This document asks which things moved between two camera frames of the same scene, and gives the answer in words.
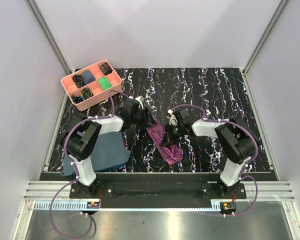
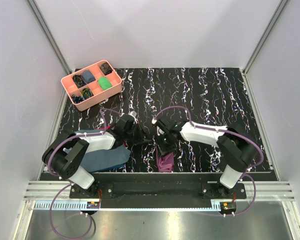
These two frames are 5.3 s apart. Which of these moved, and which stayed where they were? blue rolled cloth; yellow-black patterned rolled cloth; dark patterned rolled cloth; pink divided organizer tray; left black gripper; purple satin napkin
Moved: purple satin napkin; left black gripper
Stayed: dark patterned rolled cloth; yellow-black patterned rolled cloth; blue rolled cloth; pink divided organizer tray
